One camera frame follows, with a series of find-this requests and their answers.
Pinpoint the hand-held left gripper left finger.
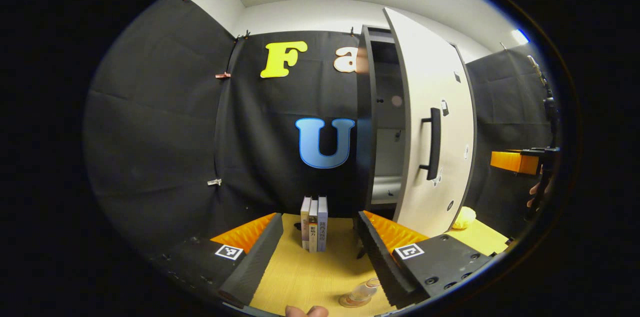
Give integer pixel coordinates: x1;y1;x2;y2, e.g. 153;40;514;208
150;212;284;309

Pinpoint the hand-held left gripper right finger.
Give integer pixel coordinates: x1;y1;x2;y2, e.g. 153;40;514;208
356;210;493;309

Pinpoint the clear bottle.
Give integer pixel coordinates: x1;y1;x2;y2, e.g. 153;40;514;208
348;277;382;306

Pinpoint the black door handle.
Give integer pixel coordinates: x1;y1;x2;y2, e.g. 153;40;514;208
419;107;443;181

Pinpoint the beige cabinet door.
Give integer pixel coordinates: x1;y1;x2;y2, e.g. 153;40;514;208
383;7;478;239

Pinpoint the beige spine book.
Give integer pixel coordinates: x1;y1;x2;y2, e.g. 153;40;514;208
300;197;312;251

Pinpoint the blue grey spine book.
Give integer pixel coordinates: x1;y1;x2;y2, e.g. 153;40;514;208
317;196;329;252

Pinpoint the yellow bumpy object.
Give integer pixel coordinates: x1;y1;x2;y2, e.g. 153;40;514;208
451;206;477;231

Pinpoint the thin grey rod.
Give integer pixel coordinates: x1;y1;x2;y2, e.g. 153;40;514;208
527;55;552;99

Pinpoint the black backdrop cloth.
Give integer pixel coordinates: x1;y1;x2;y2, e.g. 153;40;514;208
82;0;563;258

